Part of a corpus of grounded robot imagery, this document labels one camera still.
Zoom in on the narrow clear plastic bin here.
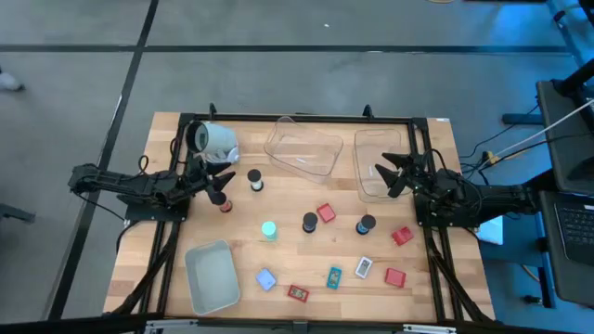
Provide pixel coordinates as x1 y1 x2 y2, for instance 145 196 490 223
353 128 414 204

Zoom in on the white cable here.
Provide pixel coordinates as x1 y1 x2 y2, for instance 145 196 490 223
494 98 594 160

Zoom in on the white cylindrical desk lamp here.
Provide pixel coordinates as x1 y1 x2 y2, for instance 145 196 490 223
185 120 241 166

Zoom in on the red card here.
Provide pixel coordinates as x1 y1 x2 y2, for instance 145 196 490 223
286 284 311 304

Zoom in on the teal card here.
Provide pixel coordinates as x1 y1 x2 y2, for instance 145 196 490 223
325 265 343 290

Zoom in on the white card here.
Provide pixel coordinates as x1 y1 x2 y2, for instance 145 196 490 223
355 255 374 280

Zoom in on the red sand hourglass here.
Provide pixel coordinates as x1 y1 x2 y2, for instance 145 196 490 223
209 190 234 214

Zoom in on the white sand hourglass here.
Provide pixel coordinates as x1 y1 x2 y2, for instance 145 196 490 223
246 168 265 193

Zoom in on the grey chair foot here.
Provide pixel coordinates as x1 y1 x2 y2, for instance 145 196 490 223
0 202 37 224

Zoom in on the black floor cable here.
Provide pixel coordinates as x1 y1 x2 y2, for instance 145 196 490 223
458 104 542 161

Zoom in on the black laptop with keyboard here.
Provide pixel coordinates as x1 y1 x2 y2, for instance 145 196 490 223
539 189 594 308

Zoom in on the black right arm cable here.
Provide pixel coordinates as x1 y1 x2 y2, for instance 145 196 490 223
420 148 449 173

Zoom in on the white paper sheet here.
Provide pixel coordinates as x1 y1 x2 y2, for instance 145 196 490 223
475 215 505 246

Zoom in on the red charger cube with prongs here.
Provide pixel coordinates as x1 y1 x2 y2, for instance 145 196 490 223
390 225 415 248

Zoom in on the grey plastic tray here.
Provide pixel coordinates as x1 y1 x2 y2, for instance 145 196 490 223
184 238 242 316

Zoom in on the black pole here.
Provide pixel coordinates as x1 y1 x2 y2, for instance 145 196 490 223
551 58 594 96

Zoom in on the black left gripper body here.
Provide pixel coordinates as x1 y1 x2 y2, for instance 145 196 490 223
183 155 219 199

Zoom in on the black aluminium table frame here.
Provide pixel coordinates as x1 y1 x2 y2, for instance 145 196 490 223
104 102 496 334

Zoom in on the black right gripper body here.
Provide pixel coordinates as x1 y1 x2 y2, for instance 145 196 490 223
398 152 435 203

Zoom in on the wide clear plastic bin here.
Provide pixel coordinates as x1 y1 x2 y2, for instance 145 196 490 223
263 115 345 185

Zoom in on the lavender charger cube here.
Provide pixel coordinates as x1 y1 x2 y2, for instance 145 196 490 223
254 267 278 292

